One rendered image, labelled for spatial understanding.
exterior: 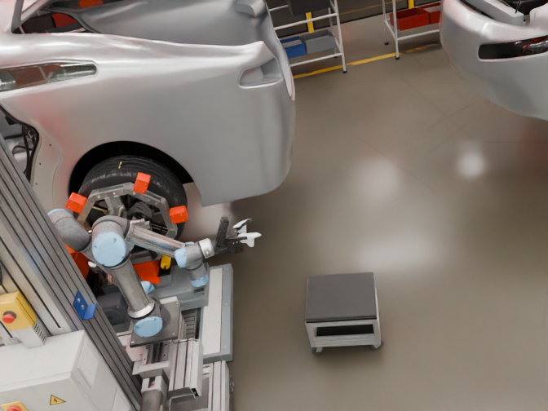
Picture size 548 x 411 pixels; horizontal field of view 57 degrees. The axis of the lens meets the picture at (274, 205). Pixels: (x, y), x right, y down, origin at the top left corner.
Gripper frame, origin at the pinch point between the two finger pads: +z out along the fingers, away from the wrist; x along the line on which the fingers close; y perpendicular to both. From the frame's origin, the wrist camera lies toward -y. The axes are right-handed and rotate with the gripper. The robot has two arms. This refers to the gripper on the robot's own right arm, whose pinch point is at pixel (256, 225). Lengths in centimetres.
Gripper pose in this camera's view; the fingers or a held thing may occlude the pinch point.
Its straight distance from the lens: 211.4
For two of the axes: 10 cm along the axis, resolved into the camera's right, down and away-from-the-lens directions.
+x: 2.8, 3.8, -8.8
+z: 9.3, -3.4, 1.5
